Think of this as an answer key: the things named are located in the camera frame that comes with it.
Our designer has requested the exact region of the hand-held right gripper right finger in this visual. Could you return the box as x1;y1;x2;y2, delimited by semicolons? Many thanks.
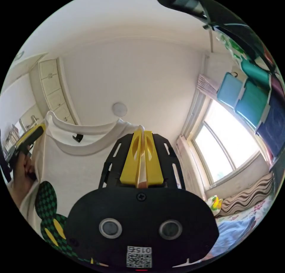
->
144;130;164;186

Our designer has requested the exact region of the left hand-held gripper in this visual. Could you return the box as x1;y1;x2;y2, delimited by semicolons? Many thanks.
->
0;124;46;182

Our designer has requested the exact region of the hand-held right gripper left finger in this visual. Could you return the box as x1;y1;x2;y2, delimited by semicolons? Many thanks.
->
119;130;142;186

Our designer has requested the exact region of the white long sleeve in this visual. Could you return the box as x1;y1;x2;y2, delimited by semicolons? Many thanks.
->
19;111;146;267

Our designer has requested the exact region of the person's left forearm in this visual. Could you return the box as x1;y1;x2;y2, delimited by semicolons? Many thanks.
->
7;184;34;212

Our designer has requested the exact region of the person's left hand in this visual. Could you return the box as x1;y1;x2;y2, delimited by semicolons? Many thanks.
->
10;153;38;190

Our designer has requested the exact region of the bookshelf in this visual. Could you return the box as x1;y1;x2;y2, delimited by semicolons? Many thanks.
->
3;123;24;150

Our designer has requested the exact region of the white cupboard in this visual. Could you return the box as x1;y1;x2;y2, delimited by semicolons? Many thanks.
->
38;57;81;126

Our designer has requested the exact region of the round white ceiling lamp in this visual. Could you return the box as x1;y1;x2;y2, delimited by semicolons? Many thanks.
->
112;102;128;117

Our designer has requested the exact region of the yellow and green plush toy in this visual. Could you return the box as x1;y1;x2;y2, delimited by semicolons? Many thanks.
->
205;194;224;216

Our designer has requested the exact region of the window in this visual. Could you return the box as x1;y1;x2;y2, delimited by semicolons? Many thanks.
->
190;98;262;185

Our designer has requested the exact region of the brown wavy striped pillow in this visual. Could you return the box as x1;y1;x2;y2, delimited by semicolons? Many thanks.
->
219;172;275;218

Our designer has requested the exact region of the bed with floral printed sheet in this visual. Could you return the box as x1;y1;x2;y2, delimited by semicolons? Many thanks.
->
210;197;280;259

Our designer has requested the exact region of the pile of clothes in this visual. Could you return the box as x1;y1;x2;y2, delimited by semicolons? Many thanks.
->
209;218;258;258

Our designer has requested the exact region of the pale pink curtain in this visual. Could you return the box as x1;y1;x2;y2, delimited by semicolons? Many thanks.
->
197;74;219;94

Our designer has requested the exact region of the teal fabric storage box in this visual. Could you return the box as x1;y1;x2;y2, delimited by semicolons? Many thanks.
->
241;59;272;90
217;72;243;108
235;80;270;127

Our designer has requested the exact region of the person's body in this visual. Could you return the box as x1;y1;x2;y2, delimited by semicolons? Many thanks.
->
155;0;280;74

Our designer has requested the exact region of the white door with handle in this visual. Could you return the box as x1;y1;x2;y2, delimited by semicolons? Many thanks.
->
19;112;46;133

